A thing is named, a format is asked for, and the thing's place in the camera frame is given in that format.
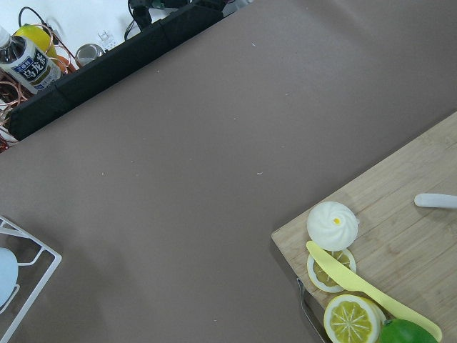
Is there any light blue cup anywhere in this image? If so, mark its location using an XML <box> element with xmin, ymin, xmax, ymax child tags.
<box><xmin>0</xmin><ymin>247</ymin><xmax>19</xmax><ymax>306</ymax></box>

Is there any metal cup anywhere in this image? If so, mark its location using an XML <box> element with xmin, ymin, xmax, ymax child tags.
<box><xmin>75</xmin><ymin>44</ymin><xmax>104</xmax><ymax>68</ymax></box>

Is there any green lime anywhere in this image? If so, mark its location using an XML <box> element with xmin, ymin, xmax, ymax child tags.
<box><xmin>379</xmin><ymin>319</ymin><xmax>437</xmax><ymax>343</ymax></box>

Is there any half lemon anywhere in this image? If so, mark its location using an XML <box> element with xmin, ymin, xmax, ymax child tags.
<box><xmin>323</xmin><ymin>294</ymin><xmax>386</xmax><ymax>343</ymax></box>

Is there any copper wire basket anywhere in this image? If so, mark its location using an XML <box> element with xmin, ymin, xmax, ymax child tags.
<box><xmin>1</xmin><ymin>24</ymin><xmax>76</xmax><ymax>152</ymax></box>

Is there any oolong tea bottle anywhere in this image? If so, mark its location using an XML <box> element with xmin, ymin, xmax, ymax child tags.
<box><xmin>1</xmin><ymin>27</ymin><xmax>61</xmax><ymax>94</ymax></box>

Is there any wooden cutting board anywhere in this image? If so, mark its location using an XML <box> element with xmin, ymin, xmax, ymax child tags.
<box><xmin>271</xmin><ymin>111</ymin><xmax>457</xmax><ymax>343</ymax></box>

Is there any white steamed bun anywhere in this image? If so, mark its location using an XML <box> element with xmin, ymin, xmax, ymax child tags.
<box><xmin>306</xmin><ymin>202</ymin><xmax>359</xmax><ymax>252</ymax></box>

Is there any yellow plastic knife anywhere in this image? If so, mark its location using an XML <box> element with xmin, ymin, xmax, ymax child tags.
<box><xmin>306</xmin><ymin>241</ymin><xmax>443</xmax><ymax>342</ymax></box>

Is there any white wire rack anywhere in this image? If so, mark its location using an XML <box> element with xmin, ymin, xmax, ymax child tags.
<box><xmin>1</xmin><ymin>217</ymin><xmax>62</xmax><ymax>342</ymax></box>

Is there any yellow lemon in basket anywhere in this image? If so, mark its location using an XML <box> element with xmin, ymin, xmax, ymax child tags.
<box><xmin>14</xmin><ymin>24</ymin><xmax>57</xmax><ymax>59</ymax></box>

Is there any lemon slice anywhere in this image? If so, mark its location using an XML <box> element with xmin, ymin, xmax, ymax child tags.
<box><xmin>307</xmin><ymin>249</ymin><xmax>356</xmax><ymax>294</ymax></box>

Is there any white ceramic spoon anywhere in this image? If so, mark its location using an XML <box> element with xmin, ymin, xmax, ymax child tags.
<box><xmin>414</xmin><ymin>193</ymin><xmax>457</xmax><ymax>209</ymax></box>

